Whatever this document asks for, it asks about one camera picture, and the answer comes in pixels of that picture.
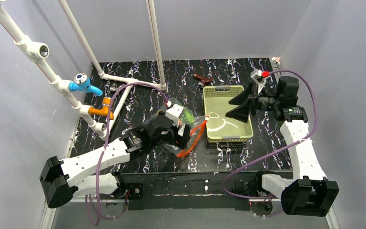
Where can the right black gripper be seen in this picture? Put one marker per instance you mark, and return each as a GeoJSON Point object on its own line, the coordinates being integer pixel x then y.
{"type": "Point", "coordinates": [251, 100]}

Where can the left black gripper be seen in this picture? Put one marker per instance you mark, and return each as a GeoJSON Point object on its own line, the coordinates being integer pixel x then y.
{"type": "Point", "coordinates": [177, 133]}

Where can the clear zip top bag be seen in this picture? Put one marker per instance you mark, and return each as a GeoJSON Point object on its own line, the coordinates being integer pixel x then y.
{"type": "Point", "coordinates": [197, 130]}

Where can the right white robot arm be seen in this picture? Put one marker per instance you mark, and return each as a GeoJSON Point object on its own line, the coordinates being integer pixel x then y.
{"type": "Point", "coordinates": [309, 192]}

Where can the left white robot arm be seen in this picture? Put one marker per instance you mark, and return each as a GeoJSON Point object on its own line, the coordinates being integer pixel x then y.
{"type": "Point", "coordinates": [129, 146]}

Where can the green fake cucumber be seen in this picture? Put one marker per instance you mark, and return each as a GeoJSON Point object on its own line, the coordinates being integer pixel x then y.
{"type": "Point", "coordinates": [188, 116]}

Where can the yellow-green plastic basket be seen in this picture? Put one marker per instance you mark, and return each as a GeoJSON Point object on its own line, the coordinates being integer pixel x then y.
{"type": "Point", "coordinates": [219, 127]}

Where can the orange plastic faucet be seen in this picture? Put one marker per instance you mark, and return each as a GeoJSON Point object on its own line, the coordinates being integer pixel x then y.
{"type": "Point", "coordinates": [104, 110]}

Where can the grey metal faucet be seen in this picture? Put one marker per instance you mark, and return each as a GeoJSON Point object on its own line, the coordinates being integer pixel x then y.
{"type": "Point", "coordinates": [115, 87]}

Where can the blue plastic faucet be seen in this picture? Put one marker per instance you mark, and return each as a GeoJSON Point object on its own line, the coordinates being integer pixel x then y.
{"type": "Point", "coordinates": [81, 82]}

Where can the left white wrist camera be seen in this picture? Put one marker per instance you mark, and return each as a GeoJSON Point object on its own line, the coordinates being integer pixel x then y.
{"type": "Point", "coordinates": [174, 112]}

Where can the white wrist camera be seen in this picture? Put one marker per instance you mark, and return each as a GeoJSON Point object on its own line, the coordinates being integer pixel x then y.
{"type": "Point", "coordinates": [174, 112]}
{"type": "Point", "coordinates": [258, 80]}

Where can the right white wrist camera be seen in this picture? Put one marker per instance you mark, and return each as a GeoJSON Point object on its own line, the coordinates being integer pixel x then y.
{"type": "Point", "coordinates": [258, 80]}

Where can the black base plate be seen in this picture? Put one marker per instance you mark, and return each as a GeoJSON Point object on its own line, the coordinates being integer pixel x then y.
{"type": "Point", "coordinates": [198, 190]}

